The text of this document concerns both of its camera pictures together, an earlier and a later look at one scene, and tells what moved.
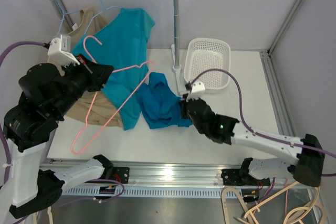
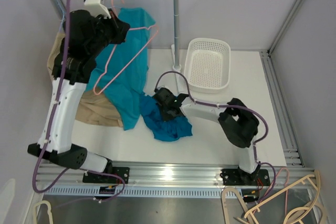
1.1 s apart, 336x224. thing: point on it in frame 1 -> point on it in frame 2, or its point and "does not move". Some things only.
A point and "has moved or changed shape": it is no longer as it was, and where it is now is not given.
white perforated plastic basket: (202, 53) does not move
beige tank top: (95, 107) does not move
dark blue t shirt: (160, 107) has moved or changed shape
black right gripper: (183, 102) -> (166, 117)
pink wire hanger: (114, 113) -> (102, 90)
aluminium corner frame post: (266, 59) does not move
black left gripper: (98, 73) -> (119, 28)
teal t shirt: (121, 41) does not move
